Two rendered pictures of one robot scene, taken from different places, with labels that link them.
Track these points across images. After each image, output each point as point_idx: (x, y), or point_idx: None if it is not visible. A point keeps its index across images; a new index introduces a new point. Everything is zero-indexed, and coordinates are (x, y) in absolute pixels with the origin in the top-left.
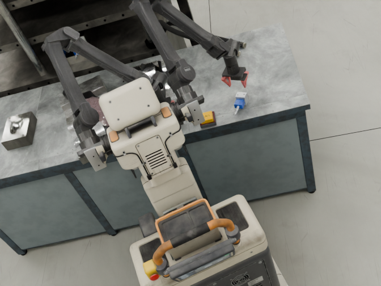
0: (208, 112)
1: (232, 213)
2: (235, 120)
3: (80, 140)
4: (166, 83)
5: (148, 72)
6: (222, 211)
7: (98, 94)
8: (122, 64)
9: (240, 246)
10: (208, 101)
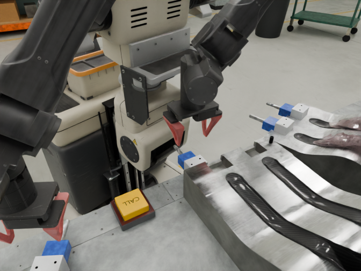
0: (128, 211)
1: (60, 105)
2: (71, 223)
3: None
4: (276, 236)
5: (357, 239)
6: (72, 105)
7: None
8: None
9: None
10: (151, 264)
